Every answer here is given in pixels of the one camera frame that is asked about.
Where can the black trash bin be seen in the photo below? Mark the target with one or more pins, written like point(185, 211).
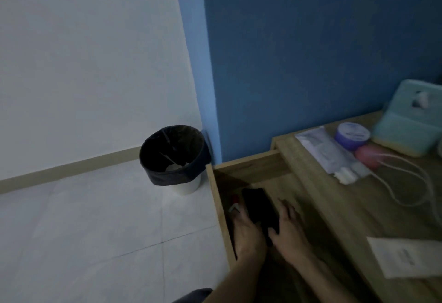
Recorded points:
point(172, 154)

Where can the white sunscreen bottle red cap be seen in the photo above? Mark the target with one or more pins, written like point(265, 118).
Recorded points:
point(234, 207)

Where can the purple round jar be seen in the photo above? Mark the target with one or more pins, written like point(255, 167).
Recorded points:
point(352, 137)

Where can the person's grey trousers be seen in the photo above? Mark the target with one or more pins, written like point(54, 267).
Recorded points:
point(193, 296)

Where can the black phone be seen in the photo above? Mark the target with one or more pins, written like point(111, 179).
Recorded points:
point(259, 206)

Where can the pink round container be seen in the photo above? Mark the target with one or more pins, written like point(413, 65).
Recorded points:
point(366, 156)

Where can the white charger adapter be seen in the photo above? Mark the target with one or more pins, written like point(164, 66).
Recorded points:
point(345, 176)

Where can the wooden drawer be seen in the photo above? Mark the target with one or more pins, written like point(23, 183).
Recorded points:
point(255, 168)

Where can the teal tissue box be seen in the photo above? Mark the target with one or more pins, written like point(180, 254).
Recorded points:
point(404, 130)

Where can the white cream tube black cap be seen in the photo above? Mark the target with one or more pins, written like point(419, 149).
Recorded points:
point(404, 258)

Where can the person's left forearm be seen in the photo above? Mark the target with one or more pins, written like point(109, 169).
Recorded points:
point(234, 282)

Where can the person's right hand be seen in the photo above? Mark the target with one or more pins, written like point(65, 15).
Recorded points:
point(291, 244)

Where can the person's left hand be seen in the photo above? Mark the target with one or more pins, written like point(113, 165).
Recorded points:
point(250, 240)

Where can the clear grey sachet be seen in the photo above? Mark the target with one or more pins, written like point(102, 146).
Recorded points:
point(328, 150)

